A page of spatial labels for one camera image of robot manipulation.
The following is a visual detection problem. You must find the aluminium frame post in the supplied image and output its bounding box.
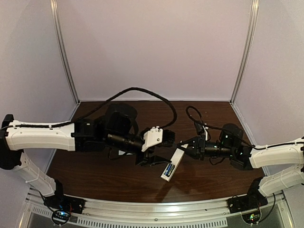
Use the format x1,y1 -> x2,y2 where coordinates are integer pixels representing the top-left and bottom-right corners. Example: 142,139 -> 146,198
230,0 -> 259,105
50,0 -> 80,104

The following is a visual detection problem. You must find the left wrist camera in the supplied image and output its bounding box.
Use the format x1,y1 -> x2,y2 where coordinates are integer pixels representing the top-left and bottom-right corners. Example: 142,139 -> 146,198
141,126 -> 176,152

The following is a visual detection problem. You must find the right aluminium frame post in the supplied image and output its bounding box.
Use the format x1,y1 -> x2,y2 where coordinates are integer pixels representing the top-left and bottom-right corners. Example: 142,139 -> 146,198
230,0 -> 259,105

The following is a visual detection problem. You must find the left black braided cable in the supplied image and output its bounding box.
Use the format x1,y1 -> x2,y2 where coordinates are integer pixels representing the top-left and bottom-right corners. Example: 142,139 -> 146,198
0,87 -> 178,133

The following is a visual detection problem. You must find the left aluminium frame post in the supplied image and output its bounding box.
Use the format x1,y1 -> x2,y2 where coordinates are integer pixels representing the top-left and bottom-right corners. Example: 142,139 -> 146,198
50,0 -> 80,104

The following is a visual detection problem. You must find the blue AAA battery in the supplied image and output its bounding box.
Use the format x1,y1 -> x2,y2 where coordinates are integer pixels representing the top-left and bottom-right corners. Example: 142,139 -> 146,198
164,164 -> 172,177

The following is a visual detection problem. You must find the black braided cable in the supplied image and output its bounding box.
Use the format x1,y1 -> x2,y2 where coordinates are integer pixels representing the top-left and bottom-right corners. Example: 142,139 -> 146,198
186,105 -> 304,150
0,87 -> 178,133

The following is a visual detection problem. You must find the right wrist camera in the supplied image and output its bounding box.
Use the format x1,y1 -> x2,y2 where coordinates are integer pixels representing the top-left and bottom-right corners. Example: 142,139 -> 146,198
194,122 -> 209,141

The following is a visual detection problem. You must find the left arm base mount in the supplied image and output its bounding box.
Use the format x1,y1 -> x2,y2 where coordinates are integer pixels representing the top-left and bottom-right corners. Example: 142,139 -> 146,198
41,195 -> 86,227

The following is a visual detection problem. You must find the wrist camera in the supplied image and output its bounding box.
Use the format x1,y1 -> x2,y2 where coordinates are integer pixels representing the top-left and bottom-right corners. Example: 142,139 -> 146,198
194,122 -> 209,141
141,126 -> 176,152

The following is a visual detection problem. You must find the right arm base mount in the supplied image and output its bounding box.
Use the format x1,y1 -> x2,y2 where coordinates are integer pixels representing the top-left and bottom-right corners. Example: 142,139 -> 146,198
227,194 -> 268,225

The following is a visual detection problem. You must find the front aluminium rail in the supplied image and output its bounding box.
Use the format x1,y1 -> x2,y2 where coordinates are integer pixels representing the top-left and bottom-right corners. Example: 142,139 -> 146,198
17,188 -> 295,228

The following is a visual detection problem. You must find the white remote control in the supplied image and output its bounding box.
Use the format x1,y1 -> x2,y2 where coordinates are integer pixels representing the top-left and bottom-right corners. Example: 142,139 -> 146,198
161,149 -> 184,182

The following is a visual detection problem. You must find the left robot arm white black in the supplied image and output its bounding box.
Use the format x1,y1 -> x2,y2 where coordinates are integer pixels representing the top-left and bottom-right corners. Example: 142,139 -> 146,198
0,104 -> 175,201

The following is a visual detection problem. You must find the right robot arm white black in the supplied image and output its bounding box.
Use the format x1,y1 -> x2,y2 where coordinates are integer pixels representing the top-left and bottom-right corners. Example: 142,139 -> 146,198
177,123 -> 304,199

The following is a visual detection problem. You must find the right black braided cable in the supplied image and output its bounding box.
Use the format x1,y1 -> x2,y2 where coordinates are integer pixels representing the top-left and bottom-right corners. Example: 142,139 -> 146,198
186,105 -> 304,150

